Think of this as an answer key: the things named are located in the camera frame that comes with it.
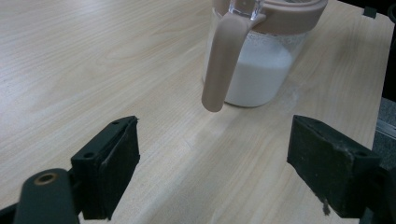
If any clear glass measuring jug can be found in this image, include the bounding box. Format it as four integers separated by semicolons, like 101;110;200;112
200;0;330;113

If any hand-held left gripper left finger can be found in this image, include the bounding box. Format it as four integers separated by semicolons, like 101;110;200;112
70;115;141;221

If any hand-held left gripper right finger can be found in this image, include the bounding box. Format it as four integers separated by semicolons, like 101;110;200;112
286;114;382;218

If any grey tape piece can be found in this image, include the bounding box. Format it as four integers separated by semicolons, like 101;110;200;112
362;6;378;20

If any aluminium floor rail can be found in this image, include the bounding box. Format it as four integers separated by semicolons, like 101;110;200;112
375;119;396;141

